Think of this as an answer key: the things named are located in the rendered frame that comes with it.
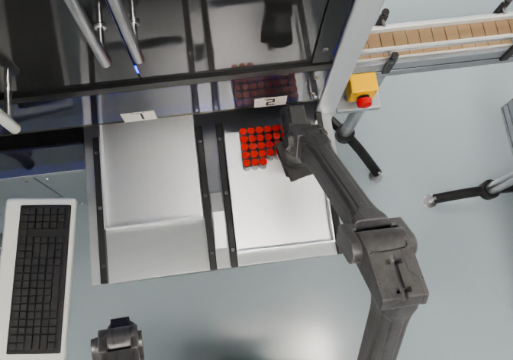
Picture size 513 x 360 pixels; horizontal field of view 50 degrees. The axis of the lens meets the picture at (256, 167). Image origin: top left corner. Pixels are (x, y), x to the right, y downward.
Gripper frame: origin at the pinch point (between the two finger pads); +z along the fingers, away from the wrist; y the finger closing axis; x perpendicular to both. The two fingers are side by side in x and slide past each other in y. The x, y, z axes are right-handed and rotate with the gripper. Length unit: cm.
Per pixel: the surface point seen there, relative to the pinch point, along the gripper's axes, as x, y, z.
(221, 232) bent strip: 23.1, -8.0, 9.6
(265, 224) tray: 11.2, -10.4, 9.6
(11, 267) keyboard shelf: 80, 5, 17
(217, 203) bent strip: 21.1, -0.7, 7.2
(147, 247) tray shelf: 42.7, -4.7, 9.7
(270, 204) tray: 7.8, -5.8, 9.7
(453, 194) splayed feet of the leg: -74, -18, 88
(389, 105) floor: -70, 31, 99
